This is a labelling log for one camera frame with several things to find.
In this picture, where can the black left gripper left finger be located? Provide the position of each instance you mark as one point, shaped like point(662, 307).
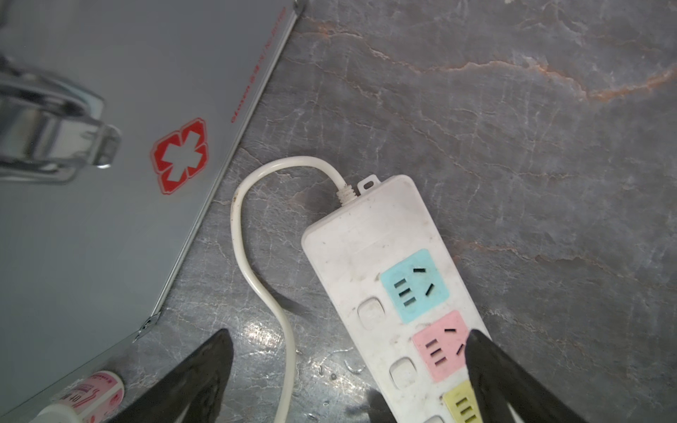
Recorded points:
point(192, 391)

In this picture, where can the white colourful power strip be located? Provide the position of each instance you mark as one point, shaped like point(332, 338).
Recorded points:
point(393, 282)

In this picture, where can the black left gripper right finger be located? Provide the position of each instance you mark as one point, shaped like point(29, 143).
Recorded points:
point(505, 391)

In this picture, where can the grey metal first-aid box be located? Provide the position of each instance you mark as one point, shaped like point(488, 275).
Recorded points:
point(118, 122)

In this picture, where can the small pink white tube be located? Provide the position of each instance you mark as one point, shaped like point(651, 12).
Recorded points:
point(93, 400)

